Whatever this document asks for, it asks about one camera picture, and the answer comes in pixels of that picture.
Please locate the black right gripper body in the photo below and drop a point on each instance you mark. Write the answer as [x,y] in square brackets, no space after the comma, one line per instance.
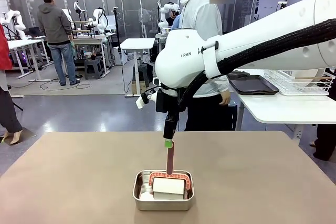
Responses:
[166,102]

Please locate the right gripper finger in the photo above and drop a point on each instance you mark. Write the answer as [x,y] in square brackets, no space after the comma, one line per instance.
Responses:
[176,121]
[168,132]

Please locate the pink lint roller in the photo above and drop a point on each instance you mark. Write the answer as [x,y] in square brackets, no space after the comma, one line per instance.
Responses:
[170,161]

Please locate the dark grey serving tray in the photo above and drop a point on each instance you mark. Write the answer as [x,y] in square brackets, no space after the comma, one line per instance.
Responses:
[252,85]

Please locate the white round plate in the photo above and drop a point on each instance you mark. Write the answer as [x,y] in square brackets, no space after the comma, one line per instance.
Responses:
[309,73]

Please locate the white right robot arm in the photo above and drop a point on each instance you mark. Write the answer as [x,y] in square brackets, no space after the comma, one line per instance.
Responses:
[262,32]

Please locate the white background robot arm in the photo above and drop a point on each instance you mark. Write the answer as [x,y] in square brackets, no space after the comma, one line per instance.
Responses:
[77,5]
[99,19]
[166,9]
[19,28]

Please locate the person's right forearm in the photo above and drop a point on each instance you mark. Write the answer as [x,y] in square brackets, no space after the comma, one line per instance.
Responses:
[223,85]

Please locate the flat floor board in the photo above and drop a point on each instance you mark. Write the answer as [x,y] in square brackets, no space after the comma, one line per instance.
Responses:
[29,133]

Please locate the person's right hand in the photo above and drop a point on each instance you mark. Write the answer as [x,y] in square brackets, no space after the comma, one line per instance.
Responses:
[226,98]

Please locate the cardboard box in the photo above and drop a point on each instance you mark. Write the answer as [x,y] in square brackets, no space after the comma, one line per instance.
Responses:
[141,86]

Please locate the dark stool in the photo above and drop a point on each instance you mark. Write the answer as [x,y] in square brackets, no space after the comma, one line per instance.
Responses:
[144,73]

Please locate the white standing desk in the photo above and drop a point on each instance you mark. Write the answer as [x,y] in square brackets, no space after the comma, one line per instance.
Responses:
[137,43]

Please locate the stainless steel rectangular container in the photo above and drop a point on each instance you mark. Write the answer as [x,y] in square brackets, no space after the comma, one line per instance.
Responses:
[162,205]

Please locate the seated person with headset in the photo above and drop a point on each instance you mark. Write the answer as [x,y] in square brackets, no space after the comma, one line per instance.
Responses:
[175,22]

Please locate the black plastic stool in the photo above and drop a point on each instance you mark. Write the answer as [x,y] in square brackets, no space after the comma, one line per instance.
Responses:
[93,68]

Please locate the black tripod pole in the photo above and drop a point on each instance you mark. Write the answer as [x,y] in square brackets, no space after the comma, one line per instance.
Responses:
[117,30]

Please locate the person in white hoodie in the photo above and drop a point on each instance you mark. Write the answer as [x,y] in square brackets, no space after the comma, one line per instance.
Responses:
[199,19]

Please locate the light wooden workbench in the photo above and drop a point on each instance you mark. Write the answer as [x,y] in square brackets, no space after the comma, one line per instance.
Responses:
[86,41]

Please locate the large white table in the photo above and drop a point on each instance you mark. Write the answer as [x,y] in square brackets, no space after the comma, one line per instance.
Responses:
[288,108]

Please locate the man in grey hoodie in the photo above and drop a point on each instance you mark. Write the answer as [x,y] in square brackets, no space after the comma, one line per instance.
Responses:
[53,24]

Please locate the person in black clothes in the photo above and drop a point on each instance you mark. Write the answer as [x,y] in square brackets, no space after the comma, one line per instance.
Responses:
[325,140]

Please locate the white lab table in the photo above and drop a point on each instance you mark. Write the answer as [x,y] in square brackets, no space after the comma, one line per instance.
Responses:
[23,42]

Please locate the mannequin in red top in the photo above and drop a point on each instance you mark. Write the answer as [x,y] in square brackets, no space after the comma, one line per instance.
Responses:
[5,51]

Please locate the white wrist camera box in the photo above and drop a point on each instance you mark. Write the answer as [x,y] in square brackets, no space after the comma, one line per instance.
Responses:
[140,102]

